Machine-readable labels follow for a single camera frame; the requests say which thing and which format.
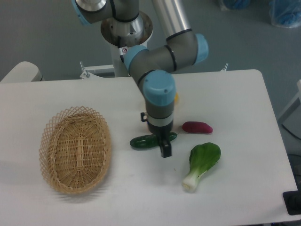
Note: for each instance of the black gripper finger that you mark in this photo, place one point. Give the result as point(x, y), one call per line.
point(165, 146)

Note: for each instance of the white side table frame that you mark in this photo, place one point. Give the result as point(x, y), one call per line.
point(292, 105)

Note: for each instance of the blue plastic bag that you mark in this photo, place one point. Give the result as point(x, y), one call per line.
point(285, 13)
point(234, 4)

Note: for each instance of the white chair back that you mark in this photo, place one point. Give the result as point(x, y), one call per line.
point(23, 72)

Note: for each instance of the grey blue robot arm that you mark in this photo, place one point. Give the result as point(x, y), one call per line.
point(152, 69)

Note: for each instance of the purple sweet potato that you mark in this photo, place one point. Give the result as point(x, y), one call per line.
point(197, 127)

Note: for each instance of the woven wicker basket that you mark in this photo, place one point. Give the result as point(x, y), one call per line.
point(75, 150)

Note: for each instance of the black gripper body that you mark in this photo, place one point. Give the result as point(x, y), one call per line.
point(159, 127)

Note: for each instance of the dark green cucumber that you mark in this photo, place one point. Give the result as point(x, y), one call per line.
point(144, 142)

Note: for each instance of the blue plastic bag left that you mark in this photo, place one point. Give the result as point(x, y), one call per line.
point(234, 4)

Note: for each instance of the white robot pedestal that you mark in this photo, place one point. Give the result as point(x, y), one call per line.
point(117, 58)

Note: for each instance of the blue plastic bag right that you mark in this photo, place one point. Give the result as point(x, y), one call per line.
point(285, 13)

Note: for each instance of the green bok choy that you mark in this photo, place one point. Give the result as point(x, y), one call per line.
point(202, 158)

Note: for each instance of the black device at table edge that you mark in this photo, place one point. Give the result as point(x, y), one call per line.
point(292, 201)

